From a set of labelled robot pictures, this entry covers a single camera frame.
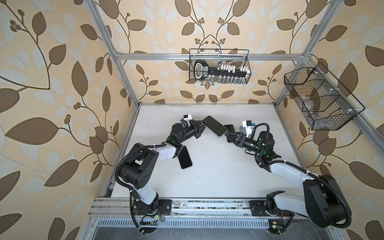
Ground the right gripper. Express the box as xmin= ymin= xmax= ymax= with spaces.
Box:
xmin=225 ymin=132 xmax=263 ymax=156

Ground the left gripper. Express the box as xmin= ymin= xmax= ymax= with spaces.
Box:
xmin=177 ymin=118 xmax=208 ymax=146

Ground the black phone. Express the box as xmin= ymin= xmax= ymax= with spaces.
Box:
xmin=204 ymin=116 xmax=228 ymax=138
xmin=225 ymin=125 xmax=235 ymax=143
xmin=178 ymin=146 xmax=193 ymax=170

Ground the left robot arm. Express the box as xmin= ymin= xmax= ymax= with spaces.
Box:
xmin=114 ymin=115 xmax=208 ymax=209

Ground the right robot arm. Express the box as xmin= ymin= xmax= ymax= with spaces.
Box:
xmin=225 ymin=123 xmax=352 ymax=229

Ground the black tool in basket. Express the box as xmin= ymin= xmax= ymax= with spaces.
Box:
xmin=192 ymin=60 xmax=251 ymax=80

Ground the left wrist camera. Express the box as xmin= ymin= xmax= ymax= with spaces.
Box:
xmin=181 ymin=114 xmax=193 ymax=124

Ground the back wall wire basket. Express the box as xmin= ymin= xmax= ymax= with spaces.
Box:
xmin=189 ymin=48 xmax=252 ymax=85

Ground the wall wire basket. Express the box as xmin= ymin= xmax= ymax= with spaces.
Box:
xmin=284 ymin=62 xmax=366 ymax=131
xmin=189 ymin=48 xmax=252 ymax=85

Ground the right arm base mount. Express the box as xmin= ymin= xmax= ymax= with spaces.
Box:
xmin=249 ymin=191 xmax=295 ymax=235

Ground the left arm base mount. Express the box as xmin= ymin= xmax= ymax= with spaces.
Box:
xmin=129 ymin=198 xmax=173 ymax=235

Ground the right wall wire basket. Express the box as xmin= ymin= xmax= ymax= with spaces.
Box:
xmin=284 ymin=62 xmax=366 ymax=131

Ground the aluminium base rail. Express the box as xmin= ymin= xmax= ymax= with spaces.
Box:
xmin=88 ymin=198 xmax=278 ymax=219

